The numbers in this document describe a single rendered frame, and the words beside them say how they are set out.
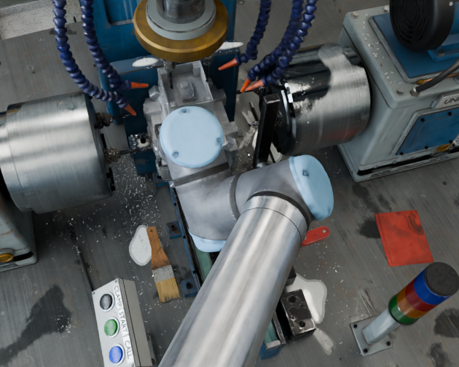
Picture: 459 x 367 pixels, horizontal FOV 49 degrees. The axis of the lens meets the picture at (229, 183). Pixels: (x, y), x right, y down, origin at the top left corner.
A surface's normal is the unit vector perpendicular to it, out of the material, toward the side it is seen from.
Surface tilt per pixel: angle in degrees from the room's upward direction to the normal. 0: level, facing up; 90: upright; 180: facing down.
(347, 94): 39
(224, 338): 21
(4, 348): 0
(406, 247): 2
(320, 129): 73
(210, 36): 0
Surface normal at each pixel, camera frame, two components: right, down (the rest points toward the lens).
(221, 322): 0.11, -0.73
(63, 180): 0.28, 0.50
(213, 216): -0.53, 0.28
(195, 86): 0.04, -0.49
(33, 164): 0.22, 0.15
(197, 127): 0.15, -0.09
